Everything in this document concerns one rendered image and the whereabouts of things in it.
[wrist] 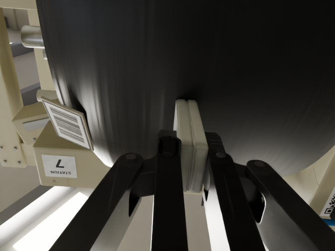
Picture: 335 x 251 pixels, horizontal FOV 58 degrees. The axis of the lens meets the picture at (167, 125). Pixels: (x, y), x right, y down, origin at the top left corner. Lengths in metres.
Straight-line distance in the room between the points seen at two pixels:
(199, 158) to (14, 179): 5.73
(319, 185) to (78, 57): 0.48
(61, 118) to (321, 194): 0.47
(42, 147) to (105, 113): 0.65
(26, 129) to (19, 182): 4.76
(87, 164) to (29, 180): 4.91
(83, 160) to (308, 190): 0.57
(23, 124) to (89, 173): 0.27
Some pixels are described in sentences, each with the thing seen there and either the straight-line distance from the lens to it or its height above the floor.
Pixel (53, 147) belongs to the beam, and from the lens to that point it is 0.87.
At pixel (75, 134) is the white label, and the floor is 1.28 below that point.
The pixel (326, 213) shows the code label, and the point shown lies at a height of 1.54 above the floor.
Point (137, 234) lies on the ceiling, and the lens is 4.73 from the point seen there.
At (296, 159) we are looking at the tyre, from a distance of 0.30.
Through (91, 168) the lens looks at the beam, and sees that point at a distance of 0.88.
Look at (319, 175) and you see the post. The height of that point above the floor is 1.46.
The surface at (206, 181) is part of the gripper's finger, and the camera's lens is 0.16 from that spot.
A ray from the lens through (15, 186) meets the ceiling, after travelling 5.72.
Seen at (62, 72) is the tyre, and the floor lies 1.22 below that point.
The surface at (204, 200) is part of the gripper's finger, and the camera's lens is 0.16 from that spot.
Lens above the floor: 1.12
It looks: 33 degrees up
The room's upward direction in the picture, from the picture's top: 175 degrees counter-clockwise
